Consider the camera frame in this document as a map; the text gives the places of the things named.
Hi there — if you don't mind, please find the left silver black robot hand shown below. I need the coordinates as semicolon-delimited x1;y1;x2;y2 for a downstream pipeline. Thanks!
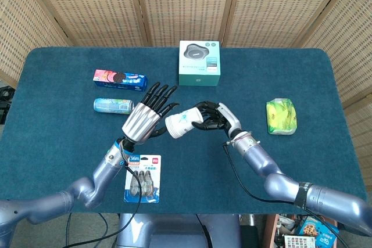
121;81;180;146

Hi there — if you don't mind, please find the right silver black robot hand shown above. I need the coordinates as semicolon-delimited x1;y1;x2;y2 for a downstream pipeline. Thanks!
191;100;243;138

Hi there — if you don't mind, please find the light blue drink can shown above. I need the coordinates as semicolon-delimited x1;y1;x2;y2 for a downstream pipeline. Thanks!
93;98;135;115

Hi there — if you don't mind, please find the blue pink cookie box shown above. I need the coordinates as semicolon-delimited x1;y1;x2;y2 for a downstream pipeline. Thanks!
92;69;149;93

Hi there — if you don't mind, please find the green snack bag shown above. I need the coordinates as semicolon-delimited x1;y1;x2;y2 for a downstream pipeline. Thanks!
266;97;299;136

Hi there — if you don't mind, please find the correction tape blister pack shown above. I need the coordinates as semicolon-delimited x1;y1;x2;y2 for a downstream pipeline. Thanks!
123;154;162;204

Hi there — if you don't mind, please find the dark blue table mat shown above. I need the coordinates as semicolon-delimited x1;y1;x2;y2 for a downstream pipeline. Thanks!
0;46;369;215

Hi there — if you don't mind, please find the white green speaker box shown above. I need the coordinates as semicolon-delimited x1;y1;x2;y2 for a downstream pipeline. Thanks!
178;40;221;87

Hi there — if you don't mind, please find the blue-grey robot torso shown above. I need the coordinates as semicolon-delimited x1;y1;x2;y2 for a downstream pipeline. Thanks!
116;213;242;248

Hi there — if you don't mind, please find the brown storage crate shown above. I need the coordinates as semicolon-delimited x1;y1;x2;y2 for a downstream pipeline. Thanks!
266;214;341;248

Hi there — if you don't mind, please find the woven folding screen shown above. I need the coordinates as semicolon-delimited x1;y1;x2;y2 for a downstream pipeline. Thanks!
0;0;372;152

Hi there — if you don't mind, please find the black equipment beside table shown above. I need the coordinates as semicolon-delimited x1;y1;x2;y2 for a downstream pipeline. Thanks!
0;84;16;125

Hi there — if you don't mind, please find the white sticker sheet pack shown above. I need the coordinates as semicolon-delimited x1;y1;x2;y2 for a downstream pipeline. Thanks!
283;235;316;248

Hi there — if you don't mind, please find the blue chocolate cookie box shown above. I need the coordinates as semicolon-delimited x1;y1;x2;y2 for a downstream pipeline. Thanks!
296;215;339;248

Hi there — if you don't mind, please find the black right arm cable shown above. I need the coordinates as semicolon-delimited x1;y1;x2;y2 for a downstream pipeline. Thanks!
221;141;349;248

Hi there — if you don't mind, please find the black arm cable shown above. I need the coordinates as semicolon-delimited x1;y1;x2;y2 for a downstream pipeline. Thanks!
62;154;143;248
221;141;349;248

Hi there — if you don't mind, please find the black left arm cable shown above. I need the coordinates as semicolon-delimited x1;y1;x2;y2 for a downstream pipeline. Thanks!
62;154;143;248

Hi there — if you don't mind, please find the black floor cable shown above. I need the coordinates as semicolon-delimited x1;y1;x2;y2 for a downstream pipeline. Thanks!
98;213;109;248
66;213;73;248

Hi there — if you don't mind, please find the black torso cable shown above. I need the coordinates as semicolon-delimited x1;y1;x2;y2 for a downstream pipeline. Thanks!
195;214;212;242

